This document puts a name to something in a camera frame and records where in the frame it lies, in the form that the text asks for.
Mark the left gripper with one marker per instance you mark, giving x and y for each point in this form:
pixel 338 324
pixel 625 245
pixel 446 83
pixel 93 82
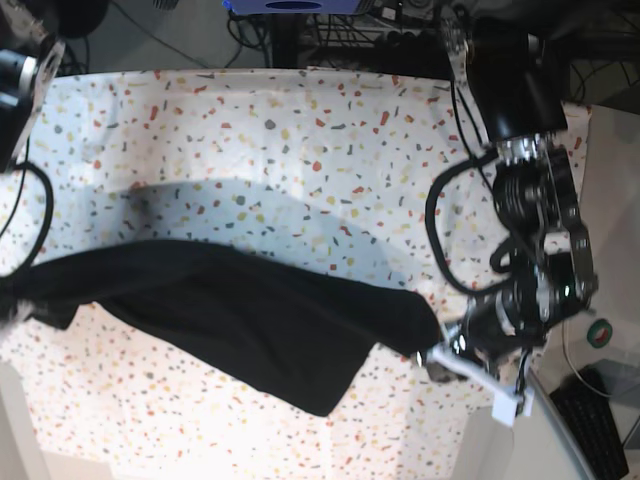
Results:
pixel 514 319

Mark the terrazzo patterned tablecloth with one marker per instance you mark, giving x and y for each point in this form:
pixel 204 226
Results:
pixel 327 171

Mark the black keyboard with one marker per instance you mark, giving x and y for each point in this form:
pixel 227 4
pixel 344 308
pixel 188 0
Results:
pixel 589 418

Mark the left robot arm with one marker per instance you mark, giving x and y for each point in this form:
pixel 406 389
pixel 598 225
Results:
pixel 545 263

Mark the green tape roll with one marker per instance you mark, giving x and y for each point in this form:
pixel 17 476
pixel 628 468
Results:
pixel 599 333

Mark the grey laptop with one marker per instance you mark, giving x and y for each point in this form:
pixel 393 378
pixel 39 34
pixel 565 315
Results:
pixel 544 448

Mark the black t-shirt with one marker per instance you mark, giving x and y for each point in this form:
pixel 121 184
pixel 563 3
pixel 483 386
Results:
pixel 297 335

